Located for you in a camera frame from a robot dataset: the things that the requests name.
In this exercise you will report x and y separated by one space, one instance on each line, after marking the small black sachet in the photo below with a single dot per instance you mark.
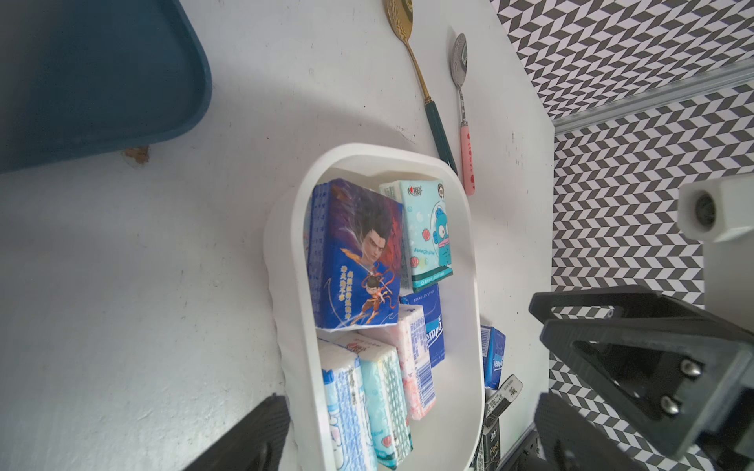
488 454

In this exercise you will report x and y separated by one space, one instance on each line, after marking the cartoon dark blue tissue pack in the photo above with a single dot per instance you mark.
354 257

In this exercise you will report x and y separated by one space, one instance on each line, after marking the gold spoon green handle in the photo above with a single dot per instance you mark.
400 15

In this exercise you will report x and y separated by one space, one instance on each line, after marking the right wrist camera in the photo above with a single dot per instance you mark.
719 214

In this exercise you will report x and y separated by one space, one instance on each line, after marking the teal tissue pack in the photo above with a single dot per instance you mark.
426 239
382 380

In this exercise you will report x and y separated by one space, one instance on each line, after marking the white plastic storage box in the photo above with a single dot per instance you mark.
447 438

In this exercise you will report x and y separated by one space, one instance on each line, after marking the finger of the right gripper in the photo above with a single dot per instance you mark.
678 374

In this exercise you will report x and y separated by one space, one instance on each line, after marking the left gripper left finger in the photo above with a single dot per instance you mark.
256 443

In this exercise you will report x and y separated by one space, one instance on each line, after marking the clear light blue tissue pack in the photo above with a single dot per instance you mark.
346 405

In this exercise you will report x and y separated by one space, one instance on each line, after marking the teal rectangular tray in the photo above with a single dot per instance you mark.
81 78

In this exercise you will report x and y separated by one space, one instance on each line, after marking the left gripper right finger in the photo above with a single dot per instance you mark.
570 442

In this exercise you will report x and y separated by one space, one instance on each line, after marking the pink tissue pack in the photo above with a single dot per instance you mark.
409 336

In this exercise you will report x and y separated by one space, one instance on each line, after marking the silver spoon pink handle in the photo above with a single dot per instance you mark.
458 69

